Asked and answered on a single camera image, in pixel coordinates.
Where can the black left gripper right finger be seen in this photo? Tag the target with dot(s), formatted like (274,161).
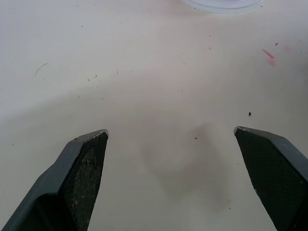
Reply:
(276,173)

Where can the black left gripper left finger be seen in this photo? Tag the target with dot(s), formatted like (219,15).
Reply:
(72,183)

